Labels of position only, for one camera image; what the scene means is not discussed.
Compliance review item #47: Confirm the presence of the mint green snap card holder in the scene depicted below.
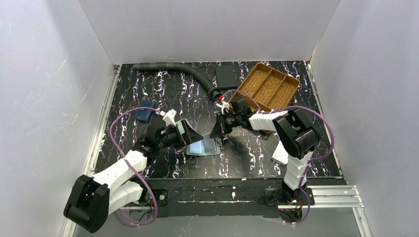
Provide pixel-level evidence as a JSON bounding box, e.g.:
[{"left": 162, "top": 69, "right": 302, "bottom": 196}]
[{"left": 186, "top": 133, "right": 222, "bottom": 156}]

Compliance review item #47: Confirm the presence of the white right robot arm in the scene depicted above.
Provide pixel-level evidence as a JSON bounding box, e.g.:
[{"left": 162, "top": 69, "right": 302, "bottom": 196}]
[{"left": 209, "top": 96, "right": 321, "bottom": 202}]

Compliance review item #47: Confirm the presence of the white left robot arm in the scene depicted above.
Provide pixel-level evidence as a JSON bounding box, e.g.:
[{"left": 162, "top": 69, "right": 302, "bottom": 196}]
[{"left": 63, "top": 110, "right": 203, "bottom": 233}]

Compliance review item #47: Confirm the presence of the blue leather card holder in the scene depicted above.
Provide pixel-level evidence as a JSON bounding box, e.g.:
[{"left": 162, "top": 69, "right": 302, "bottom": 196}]
[{"left": 135, "top": 101, "right": 156, "bottom": 123}]

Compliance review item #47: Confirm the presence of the flat black square pad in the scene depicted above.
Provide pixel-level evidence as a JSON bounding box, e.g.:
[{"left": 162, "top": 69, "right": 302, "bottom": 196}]
[{"left": 215, "top": 65, "right": 238, "bottom": 90}]

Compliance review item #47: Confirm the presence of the woven wicker divided tray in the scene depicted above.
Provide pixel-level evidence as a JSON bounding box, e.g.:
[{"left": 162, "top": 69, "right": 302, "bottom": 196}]
[{"left": 227, "top": 62, "right": 301, "bottom": 135}]

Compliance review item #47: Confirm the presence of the white rectangular box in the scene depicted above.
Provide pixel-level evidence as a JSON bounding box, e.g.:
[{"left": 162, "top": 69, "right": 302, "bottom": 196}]
[{"left": 271, "top": 141, "right": 289, "bottom": 165}]

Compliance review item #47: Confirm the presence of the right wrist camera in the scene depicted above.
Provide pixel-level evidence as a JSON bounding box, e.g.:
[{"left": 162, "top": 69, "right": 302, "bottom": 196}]
[{"left": 215, "top": 95, "right": 230, "bottom": 115}]

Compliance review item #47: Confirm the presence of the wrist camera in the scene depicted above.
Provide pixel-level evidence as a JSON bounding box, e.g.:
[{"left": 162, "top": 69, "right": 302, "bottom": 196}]
[
  {"left": 160, "top": 109, "right": 177, "bottom": 127},
  {"left": 215, "top": 95, "right": 230, "bottom": 115}
]

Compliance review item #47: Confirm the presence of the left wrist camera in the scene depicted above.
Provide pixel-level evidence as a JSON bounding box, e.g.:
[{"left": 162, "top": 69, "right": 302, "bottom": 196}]
[{"left": 160, "top": 109, "right": 177, "bottom": 127}]

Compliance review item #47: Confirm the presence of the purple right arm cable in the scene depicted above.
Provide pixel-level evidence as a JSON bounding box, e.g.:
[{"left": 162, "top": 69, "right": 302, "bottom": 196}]
[{"left": 218, "top": 89, "right": 336, "bottom": 225}]

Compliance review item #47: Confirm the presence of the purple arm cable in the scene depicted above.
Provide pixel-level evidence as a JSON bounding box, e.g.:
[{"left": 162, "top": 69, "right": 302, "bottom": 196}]
[
  {"left": 109, "top": 107, "right": 165, "bottom": 228},
  {"left": 218, "top": 89, "right": 336, "bottom": 225}
]

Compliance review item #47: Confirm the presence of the black corrugated hose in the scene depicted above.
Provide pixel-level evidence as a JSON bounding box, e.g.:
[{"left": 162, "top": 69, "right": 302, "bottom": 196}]
[{"left": 132, "top": 62, "right": 224, "bottom": 101}]

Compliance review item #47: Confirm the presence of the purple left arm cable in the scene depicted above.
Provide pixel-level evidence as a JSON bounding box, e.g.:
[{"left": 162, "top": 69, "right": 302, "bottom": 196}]
[{"left": 109, "top": 107, "right": 165, "bottom": 228}]

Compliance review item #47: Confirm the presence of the aluminium frame rail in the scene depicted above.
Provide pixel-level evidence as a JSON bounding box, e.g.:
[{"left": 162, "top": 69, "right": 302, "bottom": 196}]
[{"left": 60, "top": 64, "right": 374, "bottom": 237}]

